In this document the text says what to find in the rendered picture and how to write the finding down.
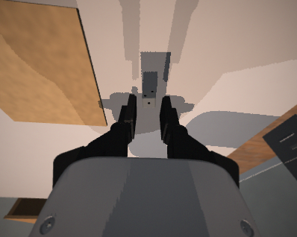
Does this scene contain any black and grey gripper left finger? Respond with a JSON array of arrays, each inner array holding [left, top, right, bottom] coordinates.
[[52, 94, 137, 189]]

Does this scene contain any tan cork mat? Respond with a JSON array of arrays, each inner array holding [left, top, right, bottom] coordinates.
[[0, 0, 107, 127]]

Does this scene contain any white die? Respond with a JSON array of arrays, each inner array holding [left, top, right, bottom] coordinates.
[[142, 90, 156, 108]]

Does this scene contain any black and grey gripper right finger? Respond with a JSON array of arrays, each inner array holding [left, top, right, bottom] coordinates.
[[160, 96, 240, 190]]

